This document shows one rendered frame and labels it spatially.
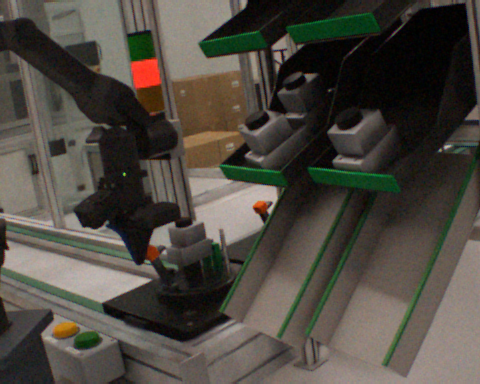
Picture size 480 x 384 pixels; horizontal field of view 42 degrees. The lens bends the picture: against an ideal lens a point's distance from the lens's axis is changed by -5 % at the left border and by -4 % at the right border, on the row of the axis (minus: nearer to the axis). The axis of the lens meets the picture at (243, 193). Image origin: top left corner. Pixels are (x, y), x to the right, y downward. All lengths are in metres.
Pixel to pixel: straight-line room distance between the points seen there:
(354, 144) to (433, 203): 0.17
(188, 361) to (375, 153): 0.39
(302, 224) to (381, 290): 0.18
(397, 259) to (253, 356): 0.30
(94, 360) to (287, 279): 0.32
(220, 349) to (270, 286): 0.12
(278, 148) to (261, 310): 0.23
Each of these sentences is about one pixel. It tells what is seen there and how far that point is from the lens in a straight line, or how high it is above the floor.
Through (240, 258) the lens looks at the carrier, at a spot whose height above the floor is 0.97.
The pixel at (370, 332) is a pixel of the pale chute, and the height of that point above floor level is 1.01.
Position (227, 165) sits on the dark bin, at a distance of 0.82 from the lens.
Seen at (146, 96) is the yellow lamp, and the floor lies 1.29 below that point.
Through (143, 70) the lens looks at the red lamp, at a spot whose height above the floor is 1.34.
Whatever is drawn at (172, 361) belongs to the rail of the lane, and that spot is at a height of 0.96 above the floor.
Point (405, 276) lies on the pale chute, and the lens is 0.77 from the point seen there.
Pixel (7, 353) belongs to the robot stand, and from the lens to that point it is 0.79.
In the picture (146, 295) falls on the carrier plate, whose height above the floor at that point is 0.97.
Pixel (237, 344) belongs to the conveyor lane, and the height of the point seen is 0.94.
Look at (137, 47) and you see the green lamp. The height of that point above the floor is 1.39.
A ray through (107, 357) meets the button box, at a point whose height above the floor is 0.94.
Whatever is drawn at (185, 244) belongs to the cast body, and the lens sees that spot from 1.04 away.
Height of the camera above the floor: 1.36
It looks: 13 degrees down
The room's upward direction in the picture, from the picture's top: 10 degrees counter-clockwise
